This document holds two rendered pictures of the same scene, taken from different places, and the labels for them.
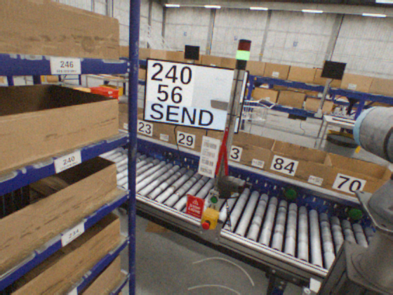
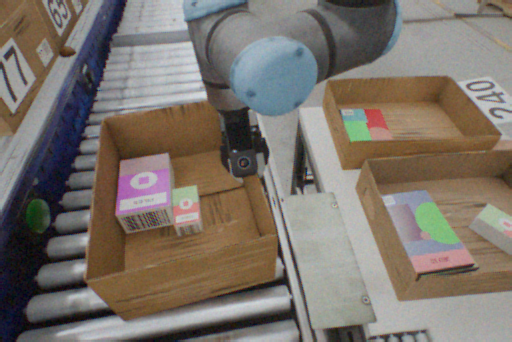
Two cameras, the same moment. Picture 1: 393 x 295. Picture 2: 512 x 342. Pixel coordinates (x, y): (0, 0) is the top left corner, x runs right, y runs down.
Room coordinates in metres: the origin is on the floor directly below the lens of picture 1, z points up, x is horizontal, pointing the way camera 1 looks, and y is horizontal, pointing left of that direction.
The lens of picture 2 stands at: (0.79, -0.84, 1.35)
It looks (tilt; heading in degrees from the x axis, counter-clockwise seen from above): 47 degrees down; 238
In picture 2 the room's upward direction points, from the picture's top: straight up
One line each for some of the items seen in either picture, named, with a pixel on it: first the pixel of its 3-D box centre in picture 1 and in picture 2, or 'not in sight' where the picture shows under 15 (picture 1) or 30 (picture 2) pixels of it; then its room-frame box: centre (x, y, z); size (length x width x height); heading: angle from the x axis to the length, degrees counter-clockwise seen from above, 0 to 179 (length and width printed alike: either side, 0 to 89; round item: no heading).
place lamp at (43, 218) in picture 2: not in sight; (40, 215); (0.98, -1.39, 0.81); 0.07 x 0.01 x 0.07; 68
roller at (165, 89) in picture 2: not in sight; (170, 91); (0.55, -1.82, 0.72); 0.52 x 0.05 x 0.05; 158
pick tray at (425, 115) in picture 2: not in sight; (400, 119); (0.08, -1.22, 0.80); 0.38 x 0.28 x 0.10; 151
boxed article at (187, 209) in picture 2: not in sight; (187, 210); (0.71, -1.27, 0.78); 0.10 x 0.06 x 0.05; 71
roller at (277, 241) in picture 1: (280, 223); not in sight; (1.07, -0.55, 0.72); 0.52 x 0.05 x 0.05; 158
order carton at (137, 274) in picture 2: not in sight; (183, 193); (0.71, -1.27, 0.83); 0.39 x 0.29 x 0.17; 73
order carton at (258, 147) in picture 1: (245, 148); not in sight; (1.63, -0.39, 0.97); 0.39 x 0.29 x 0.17; 68
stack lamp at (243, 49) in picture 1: (243, 51); not in sight; (0.95, -0.14, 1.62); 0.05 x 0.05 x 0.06
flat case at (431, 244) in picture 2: not in sight; (417, 229); (0.32, -0.96, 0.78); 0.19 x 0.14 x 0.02; 67
